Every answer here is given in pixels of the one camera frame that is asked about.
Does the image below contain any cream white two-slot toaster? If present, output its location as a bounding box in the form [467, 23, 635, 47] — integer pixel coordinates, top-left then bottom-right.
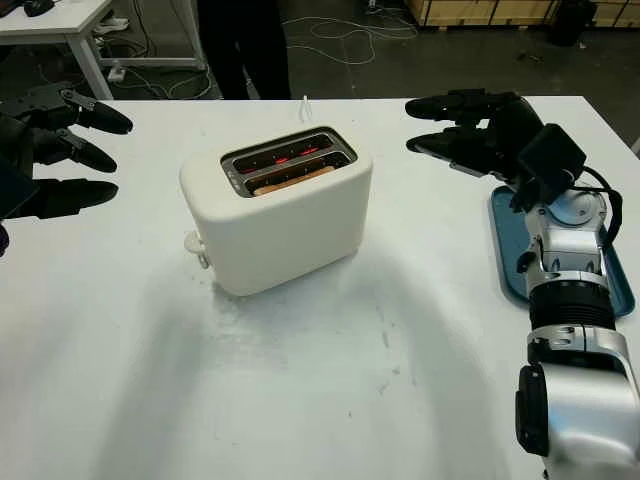
[179, 124, 374, 297]

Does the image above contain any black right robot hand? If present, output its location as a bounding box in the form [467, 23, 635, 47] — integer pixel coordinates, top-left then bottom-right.
[404, 88, 546, 194]

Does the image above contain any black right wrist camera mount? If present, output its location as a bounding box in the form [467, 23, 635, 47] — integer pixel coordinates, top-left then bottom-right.
[509, 123, 587, 214]

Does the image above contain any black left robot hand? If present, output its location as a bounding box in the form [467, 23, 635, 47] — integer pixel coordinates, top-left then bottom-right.
[0, 82, 135, 221]

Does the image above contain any long white floor cable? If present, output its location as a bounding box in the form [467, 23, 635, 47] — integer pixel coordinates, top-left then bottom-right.
[282, 17, 419, 66]

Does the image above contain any white desk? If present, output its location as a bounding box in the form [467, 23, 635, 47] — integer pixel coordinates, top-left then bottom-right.
[0, 0, 206, 100]

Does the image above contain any wooden crate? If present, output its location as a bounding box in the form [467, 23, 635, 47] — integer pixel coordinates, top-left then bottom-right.
[408, 0, 640, 29]

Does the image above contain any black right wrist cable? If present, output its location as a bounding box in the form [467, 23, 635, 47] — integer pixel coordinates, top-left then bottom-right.
[579, 167, 625, 246]

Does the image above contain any person in black trousers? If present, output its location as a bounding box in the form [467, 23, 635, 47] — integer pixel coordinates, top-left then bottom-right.
[197, 0, 293, 100]

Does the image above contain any blue plastic tray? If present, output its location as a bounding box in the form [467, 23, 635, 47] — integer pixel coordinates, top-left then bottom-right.
[488, 184, 632, 319]

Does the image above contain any grey looped floor cable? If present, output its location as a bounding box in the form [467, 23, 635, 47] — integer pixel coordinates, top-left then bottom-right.
[127, 64, 212, 99]

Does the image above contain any toast slice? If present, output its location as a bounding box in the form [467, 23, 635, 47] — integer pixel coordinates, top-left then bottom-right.
[252, 166, 335, 197]

